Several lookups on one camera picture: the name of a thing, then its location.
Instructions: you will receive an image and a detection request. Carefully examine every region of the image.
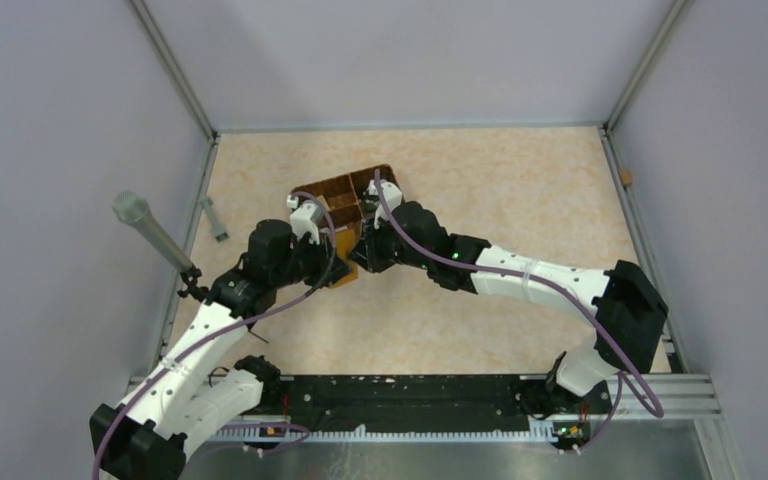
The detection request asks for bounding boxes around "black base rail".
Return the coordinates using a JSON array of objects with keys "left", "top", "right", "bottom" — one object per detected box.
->
[{"left": 221, "top": 374, "right": 614, "bottom": 439}]

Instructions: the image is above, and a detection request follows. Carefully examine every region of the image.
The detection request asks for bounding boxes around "brown wicker divided basket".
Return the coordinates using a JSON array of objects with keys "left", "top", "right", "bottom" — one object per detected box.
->
[{"left": 290, "top": 164, "right": 399, "bottom": 235}]

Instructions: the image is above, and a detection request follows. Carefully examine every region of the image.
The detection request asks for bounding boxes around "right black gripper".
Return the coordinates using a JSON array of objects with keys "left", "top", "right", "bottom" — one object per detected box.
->
[{"left": 347, "top": 213, "right": 431, "bottom": 276}]

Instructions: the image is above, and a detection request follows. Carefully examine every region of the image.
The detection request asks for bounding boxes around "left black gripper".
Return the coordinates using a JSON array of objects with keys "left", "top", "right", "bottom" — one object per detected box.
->
[{"left": 272, "top": 229, "right": 353, "bottom": 288}]

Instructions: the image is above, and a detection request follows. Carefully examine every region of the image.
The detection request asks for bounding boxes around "grey plastic tool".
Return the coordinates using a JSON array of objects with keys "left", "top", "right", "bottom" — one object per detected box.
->
[{"left": 199, "top": 195, "right": 230, "bottom": 243}]

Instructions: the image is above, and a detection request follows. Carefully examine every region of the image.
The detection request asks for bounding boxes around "small wooden block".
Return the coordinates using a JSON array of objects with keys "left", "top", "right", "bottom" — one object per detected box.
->
[{"left": 618, "top": 168, "right": 633, "bottom": 188}]

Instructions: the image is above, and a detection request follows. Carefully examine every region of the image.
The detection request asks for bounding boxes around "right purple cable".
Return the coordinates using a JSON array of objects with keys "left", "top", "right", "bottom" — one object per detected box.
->
[{"left": 371, "top": 168, "right": 665, "bottom": 455}]

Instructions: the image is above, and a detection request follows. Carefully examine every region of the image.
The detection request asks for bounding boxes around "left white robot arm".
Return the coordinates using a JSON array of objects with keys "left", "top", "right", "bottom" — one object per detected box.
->
[{"left": 90, "top": 191, "right": 344, "bottom": 479}]

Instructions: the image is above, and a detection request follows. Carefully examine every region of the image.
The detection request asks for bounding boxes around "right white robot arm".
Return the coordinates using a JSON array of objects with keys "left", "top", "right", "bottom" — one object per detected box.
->
[{"left": 350, "top": 179, "right": 668, "bottom": 412}]

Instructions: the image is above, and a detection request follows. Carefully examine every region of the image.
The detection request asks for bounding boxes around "black microphone tripod stand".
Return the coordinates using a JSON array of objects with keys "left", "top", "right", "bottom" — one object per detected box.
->
[{"left": 176, "top": 266, "right": 209, "bottom": 302}]

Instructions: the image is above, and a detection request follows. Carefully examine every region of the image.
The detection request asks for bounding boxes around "silver microphone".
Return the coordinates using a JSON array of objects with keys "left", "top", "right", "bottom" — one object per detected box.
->
[{"left": 111, "top": 190, "right": 194, "bottom": 272}]

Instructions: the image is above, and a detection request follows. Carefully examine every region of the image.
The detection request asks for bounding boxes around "white perforated cable tray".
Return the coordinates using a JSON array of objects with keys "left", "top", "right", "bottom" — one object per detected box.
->
[{"left": 209, "top": 422, "right": 558, "bottom": 444}]

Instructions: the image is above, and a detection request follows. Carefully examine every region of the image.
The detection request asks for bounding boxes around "orange leather card holder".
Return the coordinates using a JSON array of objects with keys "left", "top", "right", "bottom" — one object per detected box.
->
[{"left": 328, "top": 222, "right": 362, "bottom": 289}]

